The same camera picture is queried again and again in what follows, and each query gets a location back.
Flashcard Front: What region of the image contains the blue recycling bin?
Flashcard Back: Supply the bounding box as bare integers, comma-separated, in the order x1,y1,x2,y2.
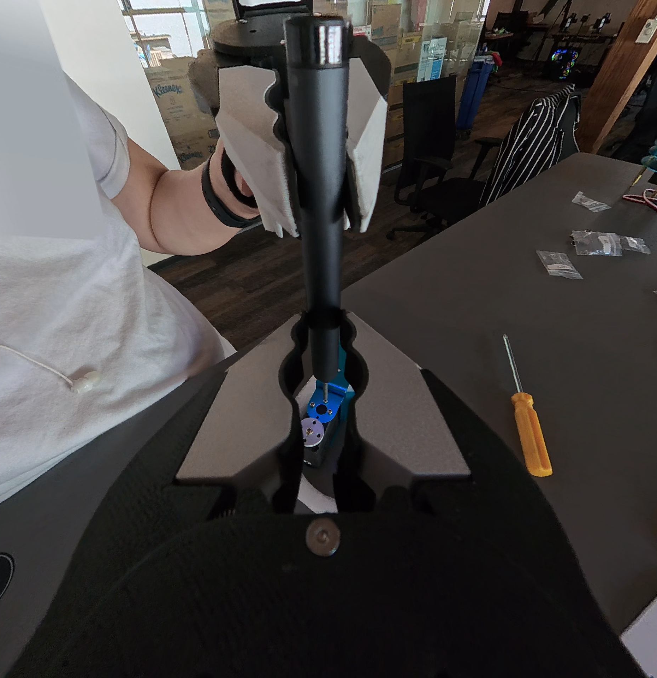
456,55,496,133

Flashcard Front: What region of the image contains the blue metal servo bracket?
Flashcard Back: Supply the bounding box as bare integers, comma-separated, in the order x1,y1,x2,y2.
306,344,357,424

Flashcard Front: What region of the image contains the white wired earphone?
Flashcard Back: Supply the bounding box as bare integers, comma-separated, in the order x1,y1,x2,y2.
0,341,102,394

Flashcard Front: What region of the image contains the black electric screwdriver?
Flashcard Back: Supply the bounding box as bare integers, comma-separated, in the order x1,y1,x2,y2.
282,15,355,403

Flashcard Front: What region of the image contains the assembly instruction booklet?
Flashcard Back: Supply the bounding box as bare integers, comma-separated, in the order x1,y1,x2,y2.
620,601,657,678

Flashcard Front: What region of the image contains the black servo motor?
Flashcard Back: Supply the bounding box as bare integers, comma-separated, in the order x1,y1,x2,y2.
302,418,345,469

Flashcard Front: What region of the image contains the black office chair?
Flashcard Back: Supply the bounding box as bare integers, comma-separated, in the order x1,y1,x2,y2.
387,74,501,242

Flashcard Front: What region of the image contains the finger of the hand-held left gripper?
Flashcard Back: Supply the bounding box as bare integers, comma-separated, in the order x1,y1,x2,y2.
216,65,303,239
342,93,390,235

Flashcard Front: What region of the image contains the group of small parts bags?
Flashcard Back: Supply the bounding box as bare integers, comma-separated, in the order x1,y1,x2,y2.
535,191,657,302

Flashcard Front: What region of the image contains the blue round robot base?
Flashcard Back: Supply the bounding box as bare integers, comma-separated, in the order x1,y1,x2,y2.
628,139,657,187

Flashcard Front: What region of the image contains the red white servo cable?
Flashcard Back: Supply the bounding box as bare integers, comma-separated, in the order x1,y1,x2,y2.
622,186,657,214

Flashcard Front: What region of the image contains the dark grey desk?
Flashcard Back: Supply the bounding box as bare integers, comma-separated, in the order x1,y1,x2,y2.
0,153,657,678

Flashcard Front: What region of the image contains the person's left forearm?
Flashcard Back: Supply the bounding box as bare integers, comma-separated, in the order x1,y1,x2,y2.
128,137,266,256

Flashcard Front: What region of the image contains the orange handled screwdriver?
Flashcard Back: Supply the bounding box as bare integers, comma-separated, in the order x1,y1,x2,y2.
502,334,553,478

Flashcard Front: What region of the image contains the wooden support column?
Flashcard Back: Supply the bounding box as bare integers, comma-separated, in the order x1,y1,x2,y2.
575,0,657,154

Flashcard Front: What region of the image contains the black wrist band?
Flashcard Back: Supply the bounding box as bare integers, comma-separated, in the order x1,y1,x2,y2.
200,154,261,230

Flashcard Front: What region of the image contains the striped black white garment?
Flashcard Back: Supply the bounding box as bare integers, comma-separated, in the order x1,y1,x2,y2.
479,85,582,208

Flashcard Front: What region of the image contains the glowing computer tower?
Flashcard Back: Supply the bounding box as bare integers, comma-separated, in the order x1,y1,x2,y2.
550,47,582,81

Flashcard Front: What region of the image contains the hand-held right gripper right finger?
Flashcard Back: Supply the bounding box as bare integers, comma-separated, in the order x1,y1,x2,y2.
334,310,472,513

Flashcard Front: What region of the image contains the person in white shirt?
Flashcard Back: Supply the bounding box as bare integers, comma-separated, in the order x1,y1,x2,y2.
0,74,236,509

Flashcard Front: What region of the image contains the stack of cardboard boxes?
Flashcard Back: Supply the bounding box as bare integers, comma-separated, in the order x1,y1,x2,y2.
143,0,459,171

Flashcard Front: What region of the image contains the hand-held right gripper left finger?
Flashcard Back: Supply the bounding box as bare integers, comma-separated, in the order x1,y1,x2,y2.
175,311,309,516

